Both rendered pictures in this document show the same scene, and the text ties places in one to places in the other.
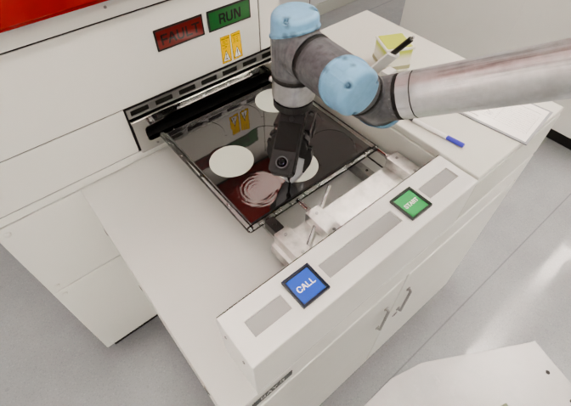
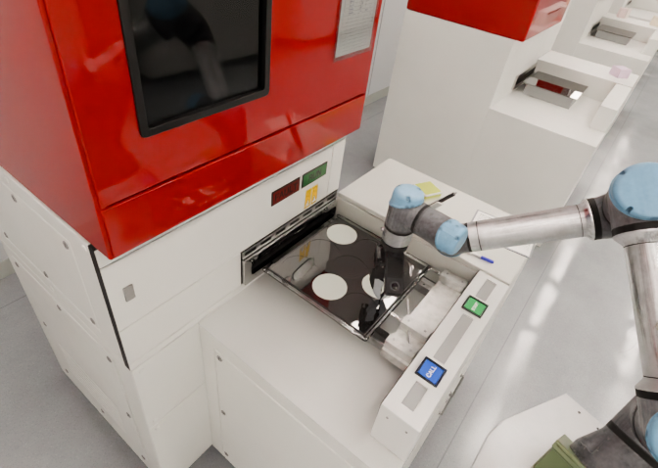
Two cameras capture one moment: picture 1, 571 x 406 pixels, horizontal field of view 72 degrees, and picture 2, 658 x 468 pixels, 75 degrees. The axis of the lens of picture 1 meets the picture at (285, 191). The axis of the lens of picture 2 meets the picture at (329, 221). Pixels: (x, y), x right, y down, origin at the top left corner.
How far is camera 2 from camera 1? 53 cm
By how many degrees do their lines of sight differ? 17
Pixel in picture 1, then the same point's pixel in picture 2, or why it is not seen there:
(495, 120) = not seen: hidden behind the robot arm
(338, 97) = (450, 245)
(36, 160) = (180, 301)
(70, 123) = (208, 267)
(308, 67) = (425, 226)
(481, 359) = (539, 411)
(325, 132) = not seen: hidden behind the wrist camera
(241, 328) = (400, 407)
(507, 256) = (502, 344)
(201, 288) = (333, 391)
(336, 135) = not seen: hidden behind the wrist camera
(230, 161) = (329, 287)
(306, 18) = (419, 196)
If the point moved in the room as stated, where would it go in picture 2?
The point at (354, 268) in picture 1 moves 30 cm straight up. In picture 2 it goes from (456, 355) to (502, 266)
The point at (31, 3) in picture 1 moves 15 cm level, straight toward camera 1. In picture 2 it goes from (227, 188) to (271, 223)
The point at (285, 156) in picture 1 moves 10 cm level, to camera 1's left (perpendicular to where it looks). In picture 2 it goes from (397, 282) to (357, 285)
